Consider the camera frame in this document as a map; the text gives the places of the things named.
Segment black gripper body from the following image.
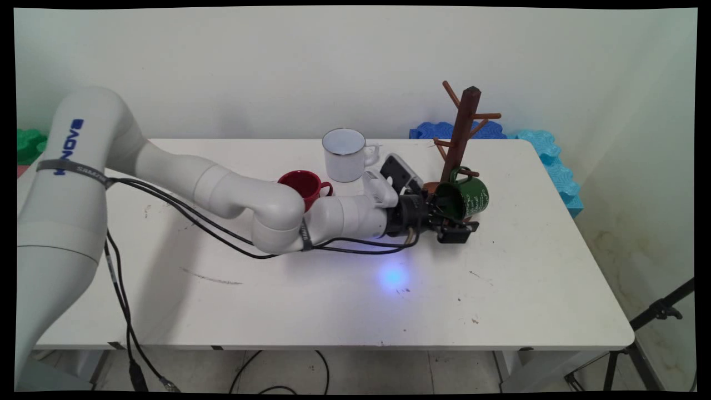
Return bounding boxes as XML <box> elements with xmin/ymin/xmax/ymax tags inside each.
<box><xmin>384</xmin><ymin>193</ymin><xmax>446</xmax><ymax>237</ymax></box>

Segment green enamel mug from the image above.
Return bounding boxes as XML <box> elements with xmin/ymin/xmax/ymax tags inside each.
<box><xmin>434</xmin><ymin>166</ymin><xmax>490</xmax><ymax>225</ymax></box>

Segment dark blue foam mat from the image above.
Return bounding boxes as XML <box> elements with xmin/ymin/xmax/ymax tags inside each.
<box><xmin>409</xmin><ymin>122</ymin><xmax>507</xmax><ymax>140</ymax></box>

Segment brown wooden mug tree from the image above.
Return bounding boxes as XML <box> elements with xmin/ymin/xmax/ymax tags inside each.
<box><xmin>414</xmin><ymin>81</ymin><xmax>503</xmax><ymax>234</ymax></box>

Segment white enamel mug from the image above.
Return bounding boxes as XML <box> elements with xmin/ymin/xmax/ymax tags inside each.
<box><xmin>322</xmin><ymin>128</ymin><xmax>382</xmax><ymax>183</ymax></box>

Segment red enamel mug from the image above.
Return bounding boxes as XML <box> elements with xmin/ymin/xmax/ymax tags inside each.
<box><xmin>277</xmin><ymin>170</ymin><xmax>334</xmax><ymax>213</ymax></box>

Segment light blue foam mat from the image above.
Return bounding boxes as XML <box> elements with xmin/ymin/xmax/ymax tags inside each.
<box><xmin>507</xmin><ymin>130</ymin><xmax>584</xmax><ymax>219</ymax></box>

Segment grey table leg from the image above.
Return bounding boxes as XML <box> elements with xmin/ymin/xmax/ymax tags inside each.
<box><xmin>88</xmin><ymin>349</ymin><xmax>113</xmax><ymax>388</ymax></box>
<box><xmin>493</xmin><ymin>349</ymin><xmax>609</xmax><ymax>393</ymax></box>

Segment black tripod stand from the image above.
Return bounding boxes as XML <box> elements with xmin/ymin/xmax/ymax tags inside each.
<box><xmin>564</xmin><ymin>277</ymin><xmax>697</xmax><ymax>392</ymax></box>

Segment green foam mat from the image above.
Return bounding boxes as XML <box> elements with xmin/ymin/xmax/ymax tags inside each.
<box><xmin>17</xmin><ymin>128</ymin><xmax>49</xmax><ymax>166</ymax></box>

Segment grey box under table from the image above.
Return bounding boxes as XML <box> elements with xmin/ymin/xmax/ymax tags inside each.
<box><xmin>22</xmin><ymin>358</ymin><xmax>94</xmax><ymax>392</ymax></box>

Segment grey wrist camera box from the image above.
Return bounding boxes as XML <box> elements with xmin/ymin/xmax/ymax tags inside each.
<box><xmin>363</xmin><ymin>153</ymin><xmax>426</xmax><ymax>209</ymax></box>

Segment black floor cable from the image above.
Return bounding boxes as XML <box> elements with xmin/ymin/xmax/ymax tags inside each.
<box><xmin>228</xmin><ymin>350</ymin><xmax>331</xmax><ymax>395</ymax></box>

